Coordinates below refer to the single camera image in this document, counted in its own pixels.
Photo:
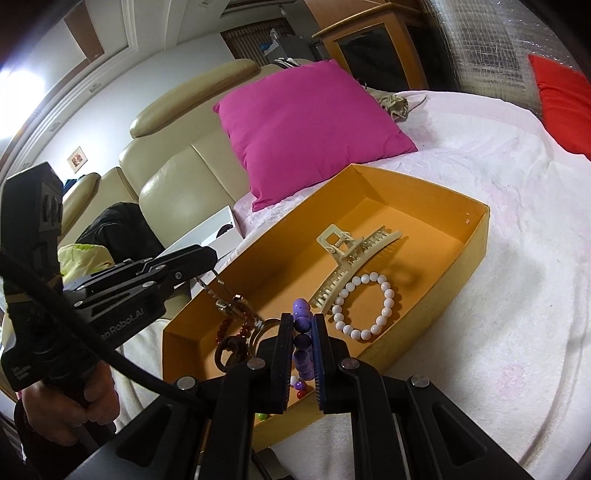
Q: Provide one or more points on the white flat box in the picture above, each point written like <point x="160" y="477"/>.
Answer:
<point x="207" y="235"/>

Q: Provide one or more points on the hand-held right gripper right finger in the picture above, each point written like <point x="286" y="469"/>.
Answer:
<point x="317" y="364"/>

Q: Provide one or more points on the cream hair claw clip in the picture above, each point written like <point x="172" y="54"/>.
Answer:
<point x="355" y="254"/>

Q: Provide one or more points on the brown woven panel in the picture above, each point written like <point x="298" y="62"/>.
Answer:
<point x="249" y="39"/>

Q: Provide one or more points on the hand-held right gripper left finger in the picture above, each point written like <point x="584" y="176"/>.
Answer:
<point x="285" y="364"/>

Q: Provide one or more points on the beige leather sofa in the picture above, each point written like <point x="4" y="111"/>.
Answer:
<point x="184" y="170"/>

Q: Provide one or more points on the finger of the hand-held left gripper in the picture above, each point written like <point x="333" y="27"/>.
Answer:
<point x="161" y="265"/>
<point x="138" y="295"/>

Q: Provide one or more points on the beige patterned pouch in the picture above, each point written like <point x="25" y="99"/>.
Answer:
<point x="392" y="104"/>

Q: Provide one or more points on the person's left hand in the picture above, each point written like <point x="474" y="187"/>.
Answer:
<point x="64" y="406"/>

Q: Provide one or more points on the black bag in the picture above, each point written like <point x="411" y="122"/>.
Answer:
<point x="120" y="221"/>

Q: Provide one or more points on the orange cardboard box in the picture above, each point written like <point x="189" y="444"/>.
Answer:
<point x="415" y="230"/>

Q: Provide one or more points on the small framed wall picture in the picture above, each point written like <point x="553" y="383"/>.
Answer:
<point x="77" y="159"/>

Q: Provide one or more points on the pale pink embossed blanket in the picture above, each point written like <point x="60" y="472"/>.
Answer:
<point x="521" y="300"/>

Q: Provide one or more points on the magenta cushion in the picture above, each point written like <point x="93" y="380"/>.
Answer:
<point x="300" y="134"/>

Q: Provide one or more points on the red cushion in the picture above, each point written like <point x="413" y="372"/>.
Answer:
<point x="568" y="106"/>

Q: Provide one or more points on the metal wristwatch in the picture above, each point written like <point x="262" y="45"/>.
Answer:
<point x="231" y="302"/>

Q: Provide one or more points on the yellow-green plastic bag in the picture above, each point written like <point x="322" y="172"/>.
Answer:
<point x="85" y="258"/>

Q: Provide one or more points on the wooden cabinet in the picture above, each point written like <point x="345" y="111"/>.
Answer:
<point x="369" y="46"/>

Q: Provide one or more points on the silver foil insulation panel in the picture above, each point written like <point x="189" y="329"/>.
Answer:
<point x="498" y="41"/>

